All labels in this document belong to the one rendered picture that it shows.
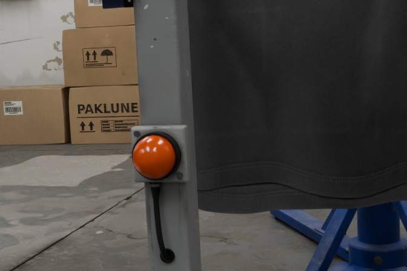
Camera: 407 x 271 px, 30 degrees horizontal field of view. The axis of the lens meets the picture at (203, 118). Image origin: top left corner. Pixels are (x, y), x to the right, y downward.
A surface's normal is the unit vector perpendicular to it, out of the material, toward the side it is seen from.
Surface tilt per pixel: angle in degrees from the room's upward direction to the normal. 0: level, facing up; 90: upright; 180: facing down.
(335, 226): 42
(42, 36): 90
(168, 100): 90
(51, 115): 90
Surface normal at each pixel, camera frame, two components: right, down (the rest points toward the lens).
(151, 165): -0.07, 0.28
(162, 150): 0.46, -0.40
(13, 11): -0.25, 0.12
